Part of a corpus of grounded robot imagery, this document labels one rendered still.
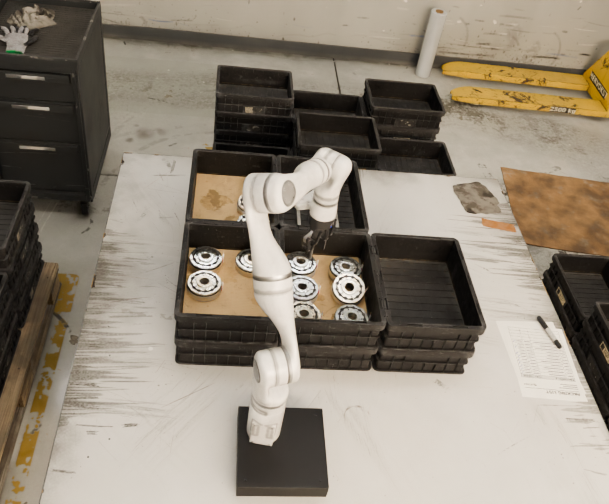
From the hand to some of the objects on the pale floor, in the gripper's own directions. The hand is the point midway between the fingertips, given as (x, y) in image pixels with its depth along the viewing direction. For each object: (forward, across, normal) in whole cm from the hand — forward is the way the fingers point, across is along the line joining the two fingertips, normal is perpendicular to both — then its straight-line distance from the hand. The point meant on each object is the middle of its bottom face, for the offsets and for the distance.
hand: (315, 249), depth 198 cm
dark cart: (+102, +30, +185) cm, 213 cm away
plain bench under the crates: (+100, +11, -6) cm, 101 cm away
